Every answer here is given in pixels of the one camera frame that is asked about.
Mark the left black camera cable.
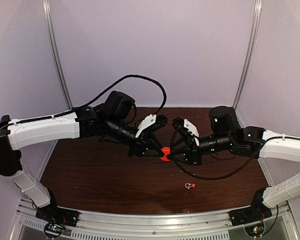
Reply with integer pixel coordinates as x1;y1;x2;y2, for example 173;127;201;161
72;74;168;118

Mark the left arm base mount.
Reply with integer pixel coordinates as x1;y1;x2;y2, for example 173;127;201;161
31;196;79;240

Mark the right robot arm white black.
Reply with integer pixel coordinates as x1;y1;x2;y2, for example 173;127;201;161
167;106;300;181

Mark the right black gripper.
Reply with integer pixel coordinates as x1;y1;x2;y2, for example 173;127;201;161
166;132;233;167

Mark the left aluminium frame post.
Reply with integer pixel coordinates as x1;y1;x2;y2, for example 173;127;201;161
42;0;73;110

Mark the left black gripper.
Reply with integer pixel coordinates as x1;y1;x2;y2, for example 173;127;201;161
105;115;165;158

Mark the purple earbud with red hook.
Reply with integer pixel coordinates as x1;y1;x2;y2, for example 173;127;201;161
184;182;196;190

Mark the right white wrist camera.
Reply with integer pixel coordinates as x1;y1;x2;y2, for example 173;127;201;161
183;118;200;147

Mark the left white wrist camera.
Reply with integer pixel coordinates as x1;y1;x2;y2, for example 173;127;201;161
135;114;157;138

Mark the right black camera cable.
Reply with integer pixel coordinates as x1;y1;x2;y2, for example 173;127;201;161
169;124;260;181

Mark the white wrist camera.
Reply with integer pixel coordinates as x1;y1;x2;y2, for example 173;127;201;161
183;118;200;147
135;114;157;138

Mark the front aluminium rail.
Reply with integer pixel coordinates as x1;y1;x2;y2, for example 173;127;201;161
7;205;300;240

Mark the aluminium frame post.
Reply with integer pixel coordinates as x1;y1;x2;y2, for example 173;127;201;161
42;0;73;110
231;0;263;113

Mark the right aluminium frame post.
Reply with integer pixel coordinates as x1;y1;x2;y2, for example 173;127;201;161
231;0;263;113

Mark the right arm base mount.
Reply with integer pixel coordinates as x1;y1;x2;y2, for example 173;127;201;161
229;198;272;238

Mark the red earbud charging case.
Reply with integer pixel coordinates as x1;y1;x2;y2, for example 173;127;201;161
160;146;171;162

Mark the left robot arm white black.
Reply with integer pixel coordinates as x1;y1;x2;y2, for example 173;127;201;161
0;91;168;222

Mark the black camera cable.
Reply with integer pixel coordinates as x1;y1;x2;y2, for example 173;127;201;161
169;124;260;181
72;74;168;118

